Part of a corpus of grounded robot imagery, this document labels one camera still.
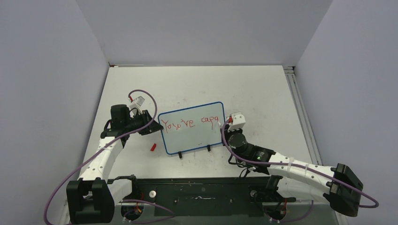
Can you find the red marker cap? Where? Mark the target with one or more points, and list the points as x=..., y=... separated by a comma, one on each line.
x=153, y=147

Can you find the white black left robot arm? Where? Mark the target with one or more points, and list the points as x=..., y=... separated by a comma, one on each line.
x=91, y=199

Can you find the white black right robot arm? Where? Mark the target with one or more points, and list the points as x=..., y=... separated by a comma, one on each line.
x=337, y=185

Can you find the aluminium right side rail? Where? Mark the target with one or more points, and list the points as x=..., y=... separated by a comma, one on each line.
x=302, y=115

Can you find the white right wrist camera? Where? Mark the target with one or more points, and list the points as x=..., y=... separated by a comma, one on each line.
x=236, y=121

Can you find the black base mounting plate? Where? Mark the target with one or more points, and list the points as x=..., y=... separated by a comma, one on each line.
x=206, y=196

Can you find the blue-framed whiteboard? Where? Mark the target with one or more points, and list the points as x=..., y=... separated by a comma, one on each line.
x=192, y=128

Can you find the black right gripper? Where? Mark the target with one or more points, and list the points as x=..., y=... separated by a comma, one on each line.
x=227, y=133

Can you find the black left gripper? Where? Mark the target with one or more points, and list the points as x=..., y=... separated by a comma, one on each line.
x=154, y=126

